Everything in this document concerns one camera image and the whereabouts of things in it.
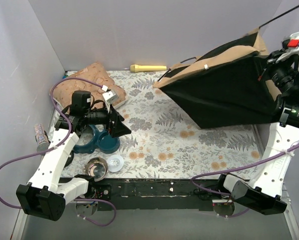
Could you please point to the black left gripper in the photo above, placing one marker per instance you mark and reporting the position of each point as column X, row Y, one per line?
column 112, row 122

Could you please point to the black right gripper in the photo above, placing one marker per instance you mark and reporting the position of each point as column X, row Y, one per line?
column 268, row 72

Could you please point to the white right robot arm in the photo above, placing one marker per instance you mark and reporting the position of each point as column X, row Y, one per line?
column 283, row 135

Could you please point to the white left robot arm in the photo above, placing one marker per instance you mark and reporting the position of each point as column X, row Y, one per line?
column 82, row 131

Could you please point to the teal double pet feeder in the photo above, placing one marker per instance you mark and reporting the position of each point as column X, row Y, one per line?
column 100, row 139

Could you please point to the clear plastic lid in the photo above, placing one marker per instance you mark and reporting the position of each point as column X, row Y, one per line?
column 115, row 163

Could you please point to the stainless steel bowl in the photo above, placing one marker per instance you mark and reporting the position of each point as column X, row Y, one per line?
column 97, row 168

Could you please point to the floral table mat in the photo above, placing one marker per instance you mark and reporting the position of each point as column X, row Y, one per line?
column 165, row 143

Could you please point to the black microphone stand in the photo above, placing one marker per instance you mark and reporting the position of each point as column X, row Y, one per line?
column 69, row 159

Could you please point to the peach patterned pillow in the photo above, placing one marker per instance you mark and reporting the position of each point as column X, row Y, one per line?
column 87, row 79

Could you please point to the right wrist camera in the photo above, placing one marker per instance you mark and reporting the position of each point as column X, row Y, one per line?
column 290, row 46

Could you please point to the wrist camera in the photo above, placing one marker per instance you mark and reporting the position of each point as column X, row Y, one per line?
column 109, row 96
column 290, row 46

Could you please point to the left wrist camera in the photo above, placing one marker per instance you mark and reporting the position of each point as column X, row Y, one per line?
column 109, row 96

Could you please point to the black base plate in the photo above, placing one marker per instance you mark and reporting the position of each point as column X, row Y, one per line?
column 180, row 194

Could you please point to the aluminium frame rail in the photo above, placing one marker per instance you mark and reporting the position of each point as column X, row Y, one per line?
column 81, row 221

